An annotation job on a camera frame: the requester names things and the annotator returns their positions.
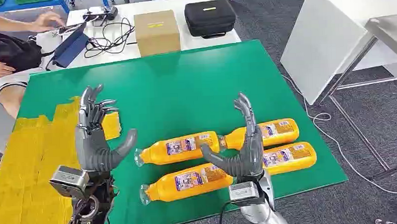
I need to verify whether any person's left hand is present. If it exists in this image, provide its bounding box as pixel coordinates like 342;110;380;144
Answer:
29;10;67;33

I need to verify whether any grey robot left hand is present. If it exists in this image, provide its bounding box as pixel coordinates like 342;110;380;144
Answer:
73;82;139;174

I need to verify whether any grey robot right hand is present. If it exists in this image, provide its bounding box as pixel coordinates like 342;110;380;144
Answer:
197;92;266;185

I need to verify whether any orange drink bottle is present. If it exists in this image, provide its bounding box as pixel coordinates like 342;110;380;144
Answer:
138;161;238;206
261;141;318;177
217;117;300;152
133;130;221;168

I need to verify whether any white pouch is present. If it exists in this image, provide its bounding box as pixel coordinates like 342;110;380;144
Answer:
35;28;66;54

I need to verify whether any person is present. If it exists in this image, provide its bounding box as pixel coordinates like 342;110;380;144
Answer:
0;4;70;120

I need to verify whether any black phone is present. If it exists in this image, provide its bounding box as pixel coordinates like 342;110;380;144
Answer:
58;24;85;35

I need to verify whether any dark blue tablet case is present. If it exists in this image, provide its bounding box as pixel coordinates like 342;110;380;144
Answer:
51;22;91;69

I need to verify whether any black remote controller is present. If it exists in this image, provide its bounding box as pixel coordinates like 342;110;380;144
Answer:
82;5;120;23

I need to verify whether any yellow sheet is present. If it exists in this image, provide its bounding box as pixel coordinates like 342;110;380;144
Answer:
0;94;126;224

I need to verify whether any green table mat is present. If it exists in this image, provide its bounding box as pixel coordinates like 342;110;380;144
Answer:
14;36;351;224

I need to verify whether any brown cardboard box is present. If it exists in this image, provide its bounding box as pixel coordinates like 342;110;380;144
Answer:
133;9;182;58

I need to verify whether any white table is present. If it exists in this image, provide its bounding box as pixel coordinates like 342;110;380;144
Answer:
35;0;243;72

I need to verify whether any white flat panel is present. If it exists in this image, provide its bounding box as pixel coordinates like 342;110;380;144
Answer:
277;0;372;107

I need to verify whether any black carry case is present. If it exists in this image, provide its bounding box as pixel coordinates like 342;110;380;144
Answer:
184;0;238;40

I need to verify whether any steel table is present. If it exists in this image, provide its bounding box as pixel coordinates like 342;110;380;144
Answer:
314;13;397;184

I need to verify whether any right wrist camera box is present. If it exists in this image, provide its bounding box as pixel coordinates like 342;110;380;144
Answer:
228;180;265;207

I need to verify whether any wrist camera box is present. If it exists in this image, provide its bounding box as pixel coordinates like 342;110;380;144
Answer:
48;164;91;201
228;180;265;207

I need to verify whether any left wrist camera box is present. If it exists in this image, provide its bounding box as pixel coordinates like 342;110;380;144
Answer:
48;164;91;201

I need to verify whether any black cable bundle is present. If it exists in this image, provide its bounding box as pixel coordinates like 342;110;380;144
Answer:
82;16;138;59

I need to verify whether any white floor cable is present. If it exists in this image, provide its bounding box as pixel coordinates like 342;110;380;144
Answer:
280;69;397;205

